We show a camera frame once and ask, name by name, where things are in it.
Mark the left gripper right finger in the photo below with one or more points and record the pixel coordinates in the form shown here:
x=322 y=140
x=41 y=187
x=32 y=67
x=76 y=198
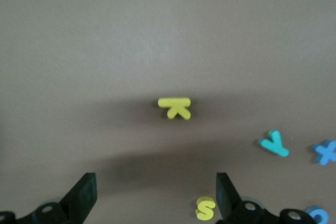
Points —
x=227 y=197

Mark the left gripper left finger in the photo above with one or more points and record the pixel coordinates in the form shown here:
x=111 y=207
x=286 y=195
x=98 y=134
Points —
x=81 y=197

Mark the yellow letter s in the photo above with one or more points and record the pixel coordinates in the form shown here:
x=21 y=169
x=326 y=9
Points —
x=205 y=208

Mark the teal letter y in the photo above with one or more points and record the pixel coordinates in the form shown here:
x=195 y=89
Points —
x=274 y=145

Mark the yellow letter k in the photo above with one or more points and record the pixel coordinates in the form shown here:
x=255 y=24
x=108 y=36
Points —
x=174 y=103

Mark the blue letter o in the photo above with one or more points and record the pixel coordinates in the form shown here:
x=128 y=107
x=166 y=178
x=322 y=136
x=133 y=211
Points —
x=324 y=214

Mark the blue letter x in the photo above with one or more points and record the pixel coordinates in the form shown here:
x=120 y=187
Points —
x=325 y=152

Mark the brown table cover sheet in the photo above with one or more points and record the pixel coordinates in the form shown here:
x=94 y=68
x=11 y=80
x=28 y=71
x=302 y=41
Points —
x=78 y=51

